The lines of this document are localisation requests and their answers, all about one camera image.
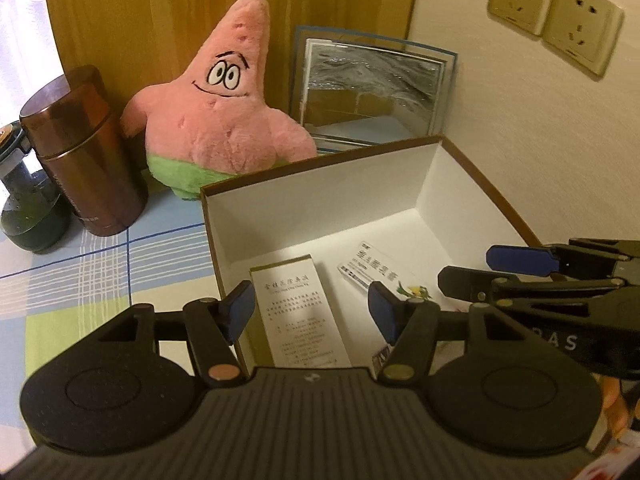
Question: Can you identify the pink Patrick star plush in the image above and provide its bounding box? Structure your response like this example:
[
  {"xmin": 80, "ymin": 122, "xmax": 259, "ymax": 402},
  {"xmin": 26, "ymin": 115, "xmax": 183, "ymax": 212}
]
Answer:
[{"xmin": 120, "ymin": 0, "xmax": 318, "ymax": 200}]

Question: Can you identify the brown open cardboard box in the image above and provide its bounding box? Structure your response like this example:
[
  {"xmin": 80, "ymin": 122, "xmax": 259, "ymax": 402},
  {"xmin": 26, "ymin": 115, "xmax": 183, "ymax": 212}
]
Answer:
[{"xmin": 199, "ymin": 134, "xmax": 544, "ymax": 376}]

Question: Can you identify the framed grey picture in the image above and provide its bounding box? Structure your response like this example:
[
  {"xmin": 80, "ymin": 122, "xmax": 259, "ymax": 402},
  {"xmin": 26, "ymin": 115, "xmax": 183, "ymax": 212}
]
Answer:
[{"xmin": 288, "ymin": 26, "xmax": 458, "ymax": 153}]

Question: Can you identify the wooden wardrobe panel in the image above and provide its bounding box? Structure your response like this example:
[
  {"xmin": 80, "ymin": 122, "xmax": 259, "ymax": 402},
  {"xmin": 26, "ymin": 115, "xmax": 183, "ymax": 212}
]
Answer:
[{"xmin": 46, "ymin": 0, "xmax": 414, "ymax": 110}]

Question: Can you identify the double wall socket right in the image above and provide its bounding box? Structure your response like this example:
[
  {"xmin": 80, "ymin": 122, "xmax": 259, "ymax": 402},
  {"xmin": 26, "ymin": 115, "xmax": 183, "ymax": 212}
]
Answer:
[{"xmin": 542, "ymin": 0, "xmax": 624, "ymax": 77}]

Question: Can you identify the brown cylindrical canister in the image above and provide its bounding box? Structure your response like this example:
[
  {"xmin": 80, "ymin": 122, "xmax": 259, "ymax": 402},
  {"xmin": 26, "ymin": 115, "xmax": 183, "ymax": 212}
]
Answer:
[{"xmin": 20, "ymin": 65, "xmax": 149, "ymax": 236}]

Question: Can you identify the tall white medicine box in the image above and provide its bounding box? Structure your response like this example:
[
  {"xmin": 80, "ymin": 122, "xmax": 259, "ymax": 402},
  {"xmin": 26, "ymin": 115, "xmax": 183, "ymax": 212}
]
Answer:
[{"xmin": 250, "ymin": 255, "xmax": 352, "ymax": 368}]

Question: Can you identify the long white ointment box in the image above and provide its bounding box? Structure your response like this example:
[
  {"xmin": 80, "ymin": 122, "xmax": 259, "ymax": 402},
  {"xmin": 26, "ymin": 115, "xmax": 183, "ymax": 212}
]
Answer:
[{"xmin": 337, "ymin": 240, "xmax": 458, "ymax": 312}]

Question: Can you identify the checkered blue green tablecloth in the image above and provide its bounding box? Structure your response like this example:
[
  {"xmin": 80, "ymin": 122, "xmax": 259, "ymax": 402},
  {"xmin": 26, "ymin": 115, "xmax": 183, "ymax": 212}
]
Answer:
[{"xmin": 1, "ymin": 184, "xmax": 218, "ymax": 460}]

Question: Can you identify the purple sheer curtain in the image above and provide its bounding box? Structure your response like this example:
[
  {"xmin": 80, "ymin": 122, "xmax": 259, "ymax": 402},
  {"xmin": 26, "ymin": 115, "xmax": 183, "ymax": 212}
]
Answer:
[{"xmin": 0, "ymin": 0, "xmax": 57, "ymax": 131}]

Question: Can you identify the person's right hand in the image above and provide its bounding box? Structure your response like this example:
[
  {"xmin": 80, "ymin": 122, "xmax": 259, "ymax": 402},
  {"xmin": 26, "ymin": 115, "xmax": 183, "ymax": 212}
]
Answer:
[{"xmin": 600, "ymin": 376, "xmax": 629, "ymax": 438}]

